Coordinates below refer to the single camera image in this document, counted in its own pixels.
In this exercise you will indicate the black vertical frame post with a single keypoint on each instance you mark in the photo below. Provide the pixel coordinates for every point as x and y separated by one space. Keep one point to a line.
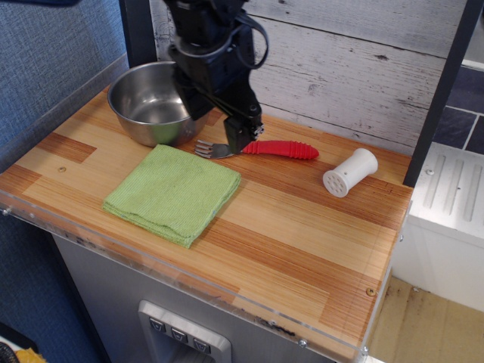
450 71

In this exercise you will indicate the red handled metal fork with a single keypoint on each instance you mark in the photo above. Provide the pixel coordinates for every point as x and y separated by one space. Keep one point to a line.
291 149

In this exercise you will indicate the silver toy fridge cabinet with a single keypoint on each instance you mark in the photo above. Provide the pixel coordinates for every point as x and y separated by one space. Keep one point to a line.
204 304

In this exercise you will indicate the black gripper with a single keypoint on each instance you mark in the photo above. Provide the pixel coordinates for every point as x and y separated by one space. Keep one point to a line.
206 78

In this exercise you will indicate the black left frame post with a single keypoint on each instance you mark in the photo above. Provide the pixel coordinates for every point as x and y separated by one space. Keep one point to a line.
138 32

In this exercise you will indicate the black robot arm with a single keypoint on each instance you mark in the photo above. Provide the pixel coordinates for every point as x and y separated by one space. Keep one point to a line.
207 23

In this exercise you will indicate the white plastic shaker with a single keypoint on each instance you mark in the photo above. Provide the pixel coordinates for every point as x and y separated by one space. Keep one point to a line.
348 174

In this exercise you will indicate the white toy sink unit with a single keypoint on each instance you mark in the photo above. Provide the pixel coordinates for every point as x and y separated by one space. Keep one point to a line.
441 246

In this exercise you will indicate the stainless steel bowl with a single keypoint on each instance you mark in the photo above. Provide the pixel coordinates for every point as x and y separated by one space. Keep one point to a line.
149 108

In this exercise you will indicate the yellow object bottom left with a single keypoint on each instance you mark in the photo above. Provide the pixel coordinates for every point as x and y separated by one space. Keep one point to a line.
28 356

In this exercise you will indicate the green folded napkin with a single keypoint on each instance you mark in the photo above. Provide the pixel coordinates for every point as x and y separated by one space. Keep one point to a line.
173 194

